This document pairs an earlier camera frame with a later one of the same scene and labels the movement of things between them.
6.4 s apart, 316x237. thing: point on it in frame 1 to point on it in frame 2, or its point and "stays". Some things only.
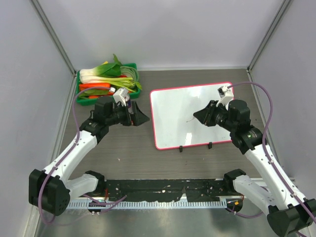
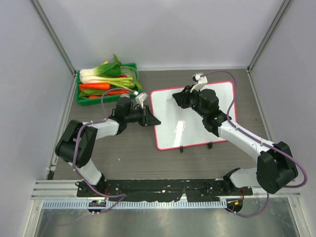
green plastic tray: x=83 y=101 stays
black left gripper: x=138 y=117 to x=147 y=118
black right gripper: x=206 y=115 to x=184 y=95
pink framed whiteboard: x=175 y=125 stays
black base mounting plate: x=156 y=190 stays
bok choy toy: x=106 y=73 stays
